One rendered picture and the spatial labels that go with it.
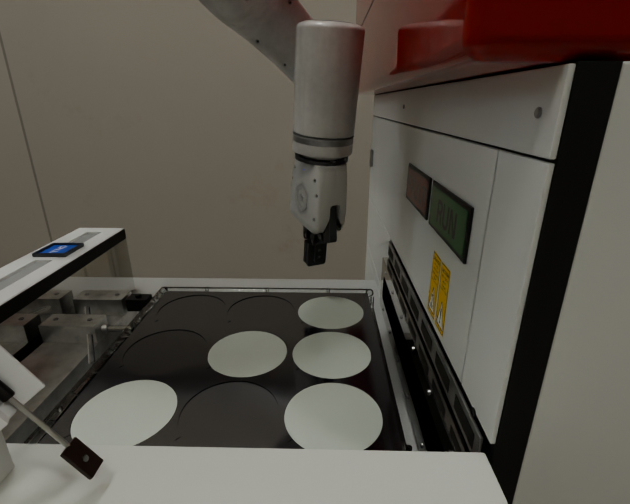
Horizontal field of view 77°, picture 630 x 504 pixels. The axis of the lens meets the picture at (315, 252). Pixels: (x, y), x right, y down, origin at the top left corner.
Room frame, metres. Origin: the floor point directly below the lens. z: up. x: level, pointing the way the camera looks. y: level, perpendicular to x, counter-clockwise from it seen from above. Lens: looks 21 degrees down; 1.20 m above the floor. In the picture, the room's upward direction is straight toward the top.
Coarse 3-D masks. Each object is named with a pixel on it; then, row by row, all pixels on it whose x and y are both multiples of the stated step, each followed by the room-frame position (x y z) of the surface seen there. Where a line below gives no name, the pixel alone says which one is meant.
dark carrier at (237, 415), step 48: (144, 336) 0.47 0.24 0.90; (192, 336) 0.47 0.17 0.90; (288, 336) 0.47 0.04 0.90; (96, 384) 0.37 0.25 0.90; (192, 384) 0.37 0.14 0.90; (240, 384) 0.37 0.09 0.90; (288, 384) 0.37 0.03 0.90; (384, 384) 0.37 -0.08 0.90; (192, 432) 0.30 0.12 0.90; (240, 432) 0.30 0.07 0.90; (384, 432) 0.30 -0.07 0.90
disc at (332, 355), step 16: (320, 336) 0.47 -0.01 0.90; (336, 336) 0.47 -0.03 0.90; (352, 336) 0.47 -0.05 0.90; (304, 352) 0.43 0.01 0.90; (320, 352) 0.43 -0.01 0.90; (336, 352) 0.43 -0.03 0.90; (352, 352) 0.43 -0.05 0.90; (368, 352) 0.43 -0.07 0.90; (304, 368) 0.40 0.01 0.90; (320, 368) 0.40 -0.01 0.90; (336, 368) 0.40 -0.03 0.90; (352, 368) 0.40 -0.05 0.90
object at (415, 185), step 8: (408, 176) 0.54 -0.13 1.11; (416, 176) 0.49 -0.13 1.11; (408, 184) 0.54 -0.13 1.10; (416, 184) 0.49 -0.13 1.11; (424, 184) 0.45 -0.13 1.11; (408, 192) 0.53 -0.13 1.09; (416, 192) 0.49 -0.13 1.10; (424, 192) 0.45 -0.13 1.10; (416, 200) 0.48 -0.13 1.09; (424, 200) 0.44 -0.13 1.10; (424, 208) 0.44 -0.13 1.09
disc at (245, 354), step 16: (240, 336) 0.47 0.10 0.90; (256, 336) 0.47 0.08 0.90; (272, 336) 0.47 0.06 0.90; (224, 352) 0.43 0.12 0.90; (240, 352) 0.43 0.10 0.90; (256, 352) 0.43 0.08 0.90; (272, 352) 0.43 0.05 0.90; (224, 368) 0.40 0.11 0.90; (240, 368) 0.40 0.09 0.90; (256, 368) 0.40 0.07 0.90; (272, 368) 0.40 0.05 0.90
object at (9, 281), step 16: (64, 240) 0.70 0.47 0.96; (80, 240) 0.71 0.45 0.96; (96, 240) 0.70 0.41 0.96; (32, 256) 0.61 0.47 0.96; (0, 272) 0.55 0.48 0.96; (16, 272) 0.56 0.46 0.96; (32, 272) 0.55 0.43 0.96; (48, 272) 0.55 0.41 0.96; (0, 288) 0.50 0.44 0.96; (16, 288) 0.49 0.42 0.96; (0, 304) 0.45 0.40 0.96
